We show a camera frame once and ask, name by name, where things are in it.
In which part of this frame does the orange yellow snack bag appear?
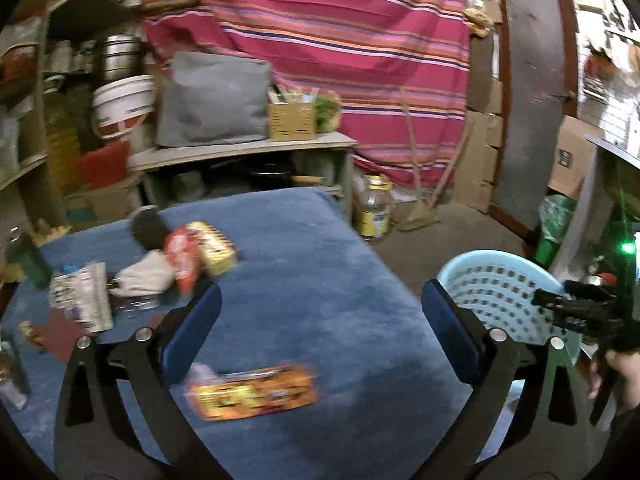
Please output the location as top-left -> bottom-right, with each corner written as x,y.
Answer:
184,363 -> 318,422

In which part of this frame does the red snack bag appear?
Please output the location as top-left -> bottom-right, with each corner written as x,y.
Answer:
163,226 -> 203,296

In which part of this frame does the person's right hand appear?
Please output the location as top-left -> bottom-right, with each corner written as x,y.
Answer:
588,350 -> 640,414

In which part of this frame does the steel bowl on stove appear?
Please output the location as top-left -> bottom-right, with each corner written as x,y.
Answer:
580,272 -> 617,288

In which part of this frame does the light blue plastic basket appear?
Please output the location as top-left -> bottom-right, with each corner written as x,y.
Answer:
437,250 -> 582,362

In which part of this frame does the white crumpled cloth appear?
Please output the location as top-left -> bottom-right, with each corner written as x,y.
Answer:
110,250 -> 175,297

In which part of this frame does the clear blister pack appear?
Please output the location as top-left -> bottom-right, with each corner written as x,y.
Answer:
110,295 -> 160,313

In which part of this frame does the yellow patterned card box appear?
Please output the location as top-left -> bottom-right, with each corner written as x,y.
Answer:
186,221 -> 238,276

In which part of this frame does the black white snack bag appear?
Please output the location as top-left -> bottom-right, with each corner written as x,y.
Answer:
48,262 -> 114,334

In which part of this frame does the green plastic bag bin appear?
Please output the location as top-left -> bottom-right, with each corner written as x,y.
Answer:
535,194 -> 576,268

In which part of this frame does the black cup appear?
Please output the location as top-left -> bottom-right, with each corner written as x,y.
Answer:
128,205 -> 169,252

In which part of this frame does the brown sanding pad left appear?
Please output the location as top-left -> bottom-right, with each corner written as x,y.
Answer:
34,309 -> 88,364

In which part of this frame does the broom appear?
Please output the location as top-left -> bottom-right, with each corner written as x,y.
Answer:
394,86 -> 471,233

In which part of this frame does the blue fuzzy table cloth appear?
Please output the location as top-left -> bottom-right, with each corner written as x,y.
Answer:
0,186 -> 526,480

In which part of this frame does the crumpled brown paper ball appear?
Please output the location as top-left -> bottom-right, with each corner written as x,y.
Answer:
18,321 -> 47,352

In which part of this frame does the cardboard box right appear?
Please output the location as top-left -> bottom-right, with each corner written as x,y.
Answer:
548,116 -> 604,200

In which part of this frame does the clear oil bottle on floor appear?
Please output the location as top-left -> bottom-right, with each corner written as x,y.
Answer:
354,174 -> 393,240

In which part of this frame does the low wooden shelf table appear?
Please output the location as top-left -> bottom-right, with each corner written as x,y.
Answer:
128,132 -> 356,218

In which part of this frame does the clear jar with label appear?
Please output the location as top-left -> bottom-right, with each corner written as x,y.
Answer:
0,327 -> 30,411

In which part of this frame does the green glass bottle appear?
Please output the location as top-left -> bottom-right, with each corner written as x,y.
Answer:
4,226 -> 52,289

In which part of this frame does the white plastic bucket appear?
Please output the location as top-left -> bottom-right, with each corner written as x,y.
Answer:
91,75 -> 156,140

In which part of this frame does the yellow chopstick holder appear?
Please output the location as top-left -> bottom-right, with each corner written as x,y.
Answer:
267,84 -> 319,141

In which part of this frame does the yellow oil jug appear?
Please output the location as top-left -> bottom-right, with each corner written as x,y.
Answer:
43,76 -> 84,195

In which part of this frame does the green vegetables bunch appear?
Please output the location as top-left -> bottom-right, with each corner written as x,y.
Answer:
314,90 -> 342,133

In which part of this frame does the steel pot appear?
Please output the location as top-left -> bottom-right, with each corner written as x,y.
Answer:
96,35 -> 143,84

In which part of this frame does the striped red curtain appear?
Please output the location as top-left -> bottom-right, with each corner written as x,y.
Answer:
143,0 -> 470,188

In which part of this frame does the corner wooden shelf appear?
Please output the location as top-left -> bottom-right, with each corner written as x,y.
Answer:
1,0 -> 64,229

